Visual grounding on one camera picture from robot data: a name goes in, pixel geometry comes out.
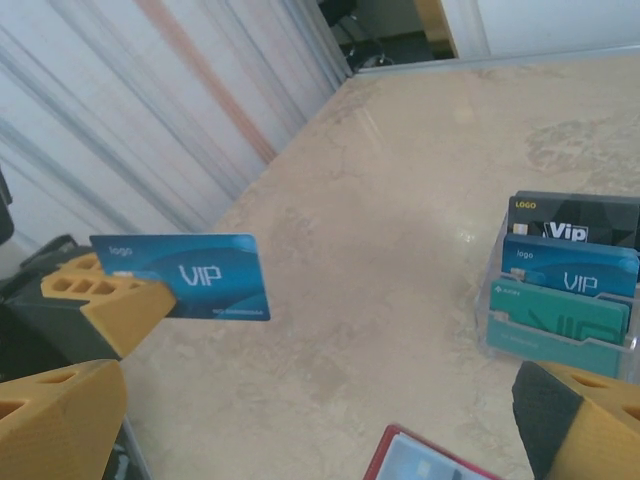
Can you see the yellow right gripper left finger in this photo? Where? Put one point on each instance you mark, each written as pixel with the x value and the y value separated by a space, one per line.
pixel 55 425

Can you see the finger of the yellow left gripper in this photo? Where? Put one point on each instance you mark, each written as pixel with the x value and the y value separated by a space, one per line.
pixel 125 310

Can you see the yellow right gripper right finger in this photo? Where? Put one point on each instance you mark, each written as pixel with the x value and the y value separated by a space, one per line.
pixel 590 430

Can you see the blue VIP card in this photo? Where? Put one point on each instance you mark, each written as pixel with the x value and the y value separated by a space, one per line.
pixel 550 270
pixel 225 280

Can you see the blue diamond logo card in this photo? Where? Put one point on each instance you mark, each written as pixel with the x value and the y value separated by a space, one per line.
pixel 430 460

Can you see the red card holder wallet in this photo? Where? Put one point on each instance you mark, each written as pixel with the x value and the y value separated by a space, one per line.
pixel 380 460

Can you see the black Vip card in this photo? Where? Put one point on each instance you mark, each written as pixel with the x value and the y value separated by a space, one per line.
pixel 600 215

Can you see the green VIP card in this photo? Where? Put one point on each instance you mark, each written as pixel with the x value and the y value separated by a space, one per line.
pixel 540 320

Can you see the clear acrylic card stand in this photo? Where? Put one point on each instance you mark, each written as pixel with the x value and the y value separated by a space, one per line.
pixel 500 345

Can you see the translucent corrugated side panel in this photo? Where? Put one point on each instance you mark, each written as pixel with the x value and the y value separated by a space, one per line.
pixel 150 100

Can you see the black office chair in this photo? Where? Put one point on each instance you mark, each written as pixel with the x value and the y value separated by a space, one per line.
pixel 350 25

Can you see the aluminium table end rail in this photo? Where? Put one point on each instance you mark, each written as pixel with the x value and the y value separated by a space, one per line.
pixel 500 59

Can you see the wooden door frame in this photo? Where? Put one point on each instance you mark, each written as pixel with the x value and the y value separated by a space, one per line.
pixel 437 25

